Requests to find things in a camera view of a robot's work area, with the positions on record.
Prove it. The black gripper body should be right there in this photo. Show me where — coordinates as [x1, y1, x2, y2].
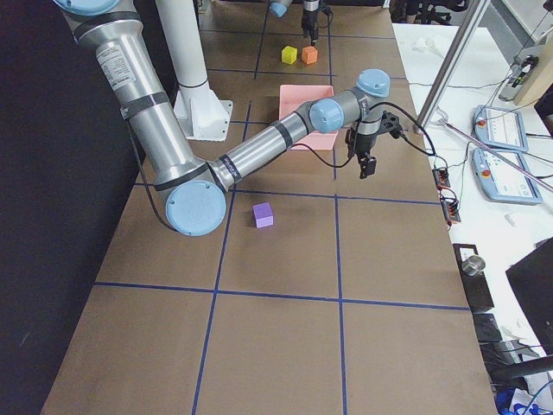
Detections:
[345, 111, 402, 161]
[302, 0, 332, 29]

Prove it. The orange foam cube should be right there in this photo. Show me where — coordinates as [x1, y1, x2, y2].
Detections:
[301, 46, 318, 65]

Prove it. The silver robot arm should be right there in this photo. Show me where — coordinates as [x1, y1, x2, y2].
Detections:
[59, 1, 401, 236]
[269, 0, 334, 46]

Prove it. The pink plastic bin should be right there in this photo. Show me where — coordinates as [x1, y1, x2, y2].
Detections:
[278, 85, 338, 150]

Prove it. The yellow-green foam cube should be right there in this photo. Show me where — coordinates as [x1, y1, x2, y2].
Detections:
[281, 45, 298, 65]

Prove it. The orange black connector board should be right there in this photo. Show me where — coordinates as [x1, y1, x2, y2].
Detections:
[432, 167, 450, 189]

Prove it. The grabber stick tool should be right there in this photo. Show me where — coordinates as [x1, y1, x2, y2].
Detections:
[438, 118, 553, 193]

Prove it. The purple foam cube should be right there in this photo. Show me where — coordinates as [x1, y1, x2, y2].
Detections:
[252, 202, 274, 228]

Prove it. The lower teach pendant tablet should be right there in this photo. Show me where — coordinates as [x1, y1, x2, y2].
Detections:
[472, 148, 543, 206]

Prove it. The teach pendant tablet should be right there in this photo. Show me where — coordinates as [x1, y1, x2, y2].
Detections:
[472, 148, 543, 206]
[473, 105, 529, 152]

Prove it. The upper teach pendant tablet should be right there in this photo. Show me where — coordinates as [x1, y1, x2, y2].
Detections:
[473, 105, 529, 152]

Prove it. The metal cup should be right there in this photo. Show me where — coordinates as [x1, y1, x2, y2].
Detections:
[461, 255, 486, 277]

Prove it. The black box on desk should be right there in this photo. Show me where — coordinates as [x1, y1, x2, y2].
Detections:
[453, 244, 494, 313]

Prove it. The black monitor corner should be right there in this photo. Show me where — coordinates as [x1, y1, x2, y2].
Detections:
[506, 246, 552, 354]

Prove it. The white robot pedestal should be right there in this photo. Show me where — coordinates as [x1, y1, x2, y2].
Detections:
[156, 0, 233, 142]

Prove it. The aluminium frame post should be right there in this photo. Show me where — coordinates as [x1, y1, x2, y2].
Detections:
[414, 0, 491, 133]

